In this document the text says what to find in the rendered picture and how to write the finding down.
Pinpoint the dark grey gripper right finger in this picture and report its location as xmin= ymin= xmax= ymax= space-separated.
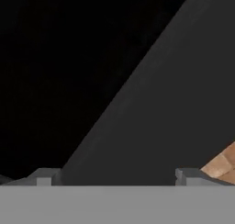
xmin=174 ymin=167 xmax=235 ymax=187

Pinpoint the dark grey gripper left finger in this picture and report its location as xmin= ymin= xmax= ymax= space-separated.
xmin=0 ymin=167 xmax=62 ymax=187

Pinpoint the dark grey cupboard front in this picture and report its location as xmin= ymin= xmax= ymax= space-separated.
xmin=60 ymin=0 xmax=235 ymax=186

